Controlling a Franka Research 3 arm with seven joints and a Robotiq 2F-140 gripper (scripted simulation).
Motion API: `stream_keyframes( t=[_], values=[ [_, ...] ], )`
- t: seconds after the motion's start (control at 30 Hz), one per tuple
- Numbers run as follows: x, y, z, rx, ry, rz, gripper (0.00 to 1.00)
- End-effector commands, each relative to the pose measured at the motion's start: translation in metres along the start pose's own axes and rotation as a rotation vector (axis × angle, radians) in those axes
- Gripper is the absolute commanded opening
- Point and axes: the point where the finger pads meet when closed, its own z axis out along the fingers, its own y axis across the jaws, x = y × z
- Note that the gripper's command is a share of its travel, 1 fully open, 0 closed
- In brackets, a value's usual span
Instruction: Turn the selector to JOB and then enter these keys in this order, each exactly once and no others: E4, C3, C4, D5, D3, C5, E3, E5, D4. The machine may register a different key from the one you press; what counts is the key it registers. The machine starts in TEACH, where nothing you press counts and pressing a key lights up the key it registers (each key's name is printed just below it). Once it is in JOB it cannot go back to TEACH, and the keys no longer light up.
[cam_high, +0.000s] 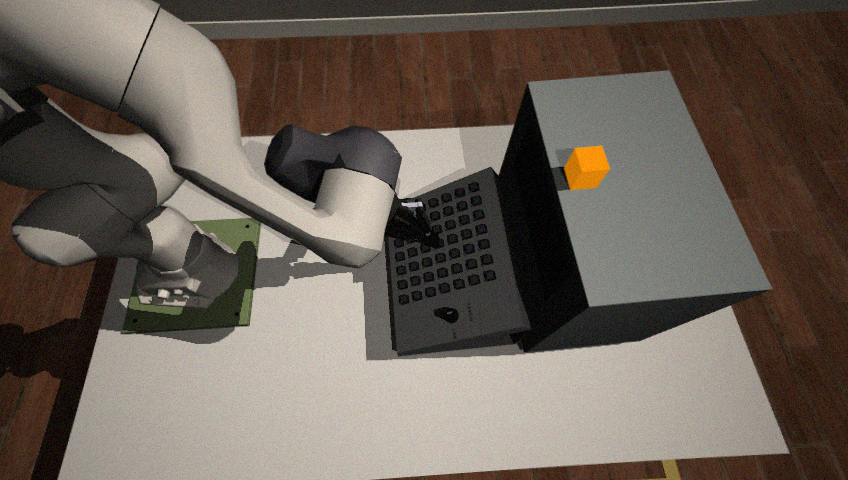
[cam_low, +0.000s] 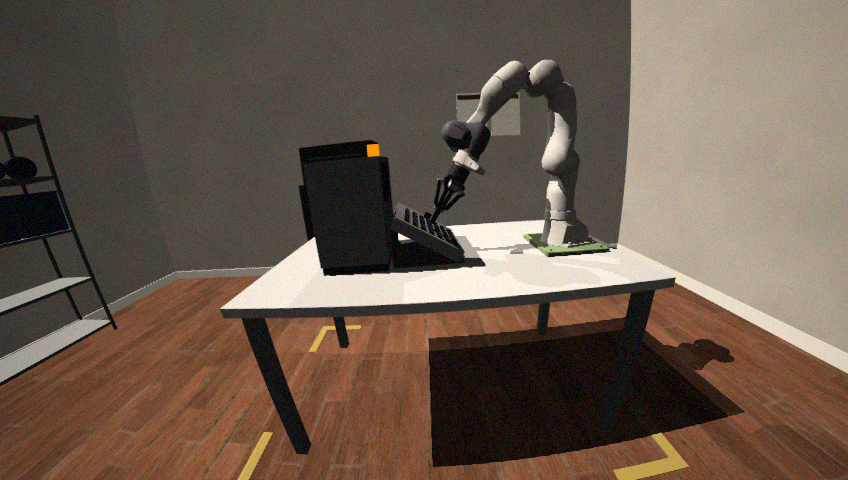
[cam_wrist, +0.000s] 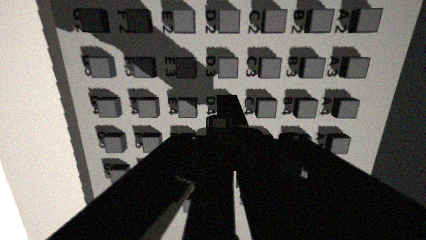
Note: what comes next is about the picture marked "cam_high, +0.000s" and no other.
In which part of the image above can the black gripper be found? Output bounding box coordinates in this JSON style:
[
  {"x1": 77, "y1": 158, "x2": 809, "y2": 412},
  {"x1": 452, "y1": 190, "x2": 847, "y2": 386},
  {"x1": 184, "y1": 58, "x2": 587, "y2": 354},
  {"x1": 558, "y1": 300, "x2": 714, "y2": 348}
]
[{"x1": 384, "y1": 194, "x2": 440, "y2": 248}]

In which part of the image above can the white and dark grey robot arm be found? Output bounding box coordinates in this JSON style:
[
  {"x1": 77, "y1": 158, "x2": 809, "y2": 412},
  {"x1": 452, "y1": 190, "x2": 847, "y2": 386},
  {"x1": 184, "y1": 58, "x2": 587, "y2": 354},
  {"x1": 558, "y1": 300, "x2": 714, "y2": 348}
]
[{"x1": 0, "y1": 0, "x2": 402, "y2": 309}]

